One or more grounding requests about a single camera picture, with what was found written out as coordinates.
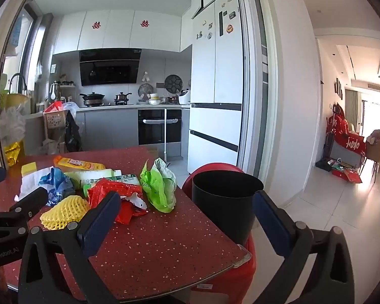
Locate white paper towel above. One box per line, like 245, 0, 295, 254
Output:
14, 167, 52, 202

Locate yellow foam fruit net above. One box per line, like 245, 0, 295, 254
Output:
40, 196, 90, 231

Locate blue plastic bag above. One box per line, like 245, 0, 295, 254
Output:
38, 167, 75, 206

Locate yellow orange snack bag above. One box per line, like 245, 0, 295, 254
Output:
53, 155, 106, 172

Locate pale green tall bottle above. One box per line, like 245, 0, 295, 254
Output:
65, 169, 122, 189

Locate red snack bag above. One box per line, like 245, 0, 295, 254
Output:
87, 178, 148, 225

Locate green wrapper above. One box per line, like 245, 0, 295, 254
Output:
139, 158, 177, 213

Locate yellow sponge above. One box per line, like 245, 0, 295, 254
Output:
21, 162, 37, 177

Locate black kitchen faucet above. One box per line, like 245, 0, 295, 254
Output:
9, 72, 28, 95

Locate gold foil bag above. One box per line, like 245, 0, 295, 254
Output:
4, 141, 22, 167

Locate clear plastic bag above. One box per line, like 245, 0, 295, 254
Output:
0, 104, 26, 146

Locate yellow basin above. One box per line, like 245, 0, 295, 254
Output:
5, 93, 31, 108

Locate beige perforated basket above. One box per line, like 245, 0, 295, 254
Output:
44, 110, 67, 129

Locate black garbage bag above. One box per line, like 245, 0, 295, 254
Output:
64, 111, 82, 152

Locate red plastic stool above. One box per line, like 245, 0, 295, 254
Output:
182, 163, 257, 303

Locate black wok on stove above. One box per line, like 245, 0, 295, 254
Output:
79, 92, 105, 107

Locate brown chair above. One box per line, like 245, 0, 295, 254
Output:
365, 129, 380, 183

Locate steel pot with lid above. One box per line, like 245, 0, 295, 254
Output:
115, 92, 131, 105

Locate cardboard box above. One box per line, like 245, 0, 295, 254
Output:
147, 147, 159, 160

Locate red banner with text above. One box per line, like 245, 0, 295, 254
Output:
327, 114, 366, 156

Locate black range hood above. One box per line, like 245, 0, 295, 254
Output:
79, 48, 142, 86

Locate black built-in oven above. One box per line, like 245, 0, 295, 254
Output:
138, 109, 182, 145

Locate white stick vacuum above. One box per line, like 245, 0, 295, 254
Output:
163, 108, 167, 163

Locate round grey trivet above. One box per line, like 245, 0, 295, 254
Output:
138, 83, 154, 99

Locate white bowl on counter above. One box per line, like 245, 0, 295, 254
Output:
148, 99, 161, 106

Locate white upper cabinets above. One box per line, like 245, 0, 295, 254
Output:
53, 10, 193, 54

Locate white refrigerator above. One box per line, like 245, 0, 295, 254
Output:
187, 0, 244, 173

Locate round black muffin pan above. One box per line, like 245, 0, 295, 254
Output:
164, 74, 183, 94

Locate white rice cooker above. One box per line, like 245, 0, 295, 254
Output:
178, 89, 191, 105

